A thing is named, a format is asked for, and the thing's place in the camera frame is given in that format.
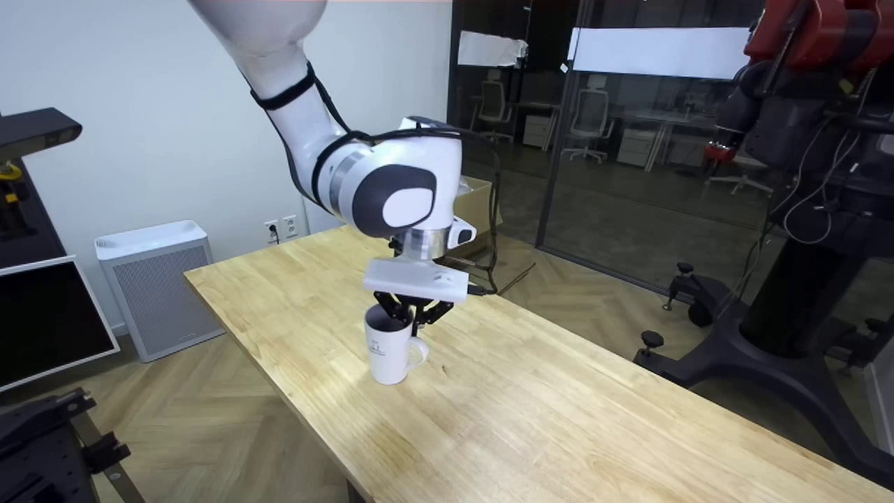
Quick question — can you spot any white mug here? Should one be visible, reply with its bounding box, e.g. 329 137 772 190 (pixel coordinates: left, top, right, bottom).
363 304 430 386

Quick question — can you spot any cardboard box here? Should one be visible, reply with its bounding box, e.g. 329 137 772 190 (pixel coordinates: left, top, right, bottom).
453 175 504 260

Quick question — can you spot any white drawer cabinet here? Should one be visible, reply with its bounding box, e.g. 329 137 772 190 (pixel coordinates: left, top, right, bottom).
522 115 557 150
617 127 658 169

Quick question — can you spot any office chair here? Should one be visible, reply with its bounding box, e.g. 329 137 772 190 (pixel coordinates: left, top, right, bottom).
474 80 515 145
561 88 616 166

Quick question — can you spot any white air purifier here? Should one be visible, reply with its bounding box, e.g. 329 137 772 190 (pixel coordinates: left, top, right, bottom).
94 220 226 363

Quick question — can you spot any white paper sheet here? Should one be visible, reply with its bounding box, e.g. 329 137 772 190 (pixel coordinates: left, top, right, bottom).
457 30 529 68

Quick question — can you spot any monitor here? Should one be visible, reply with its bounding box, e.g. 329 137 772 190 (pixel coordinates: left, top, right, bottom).
0 255 122 393

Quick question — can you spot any red and black robot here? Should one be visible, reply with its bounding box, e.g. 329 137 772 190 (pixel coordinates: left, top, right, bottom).
633 0 894 491

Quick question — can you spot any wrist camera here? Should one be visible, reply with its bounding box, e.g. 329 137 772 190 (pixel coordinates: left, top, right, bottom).
362 258 471 305

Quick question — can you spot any camera on mount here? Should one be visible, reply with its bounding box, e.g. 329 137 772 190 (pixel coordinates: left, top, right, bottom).
0 107 84 240

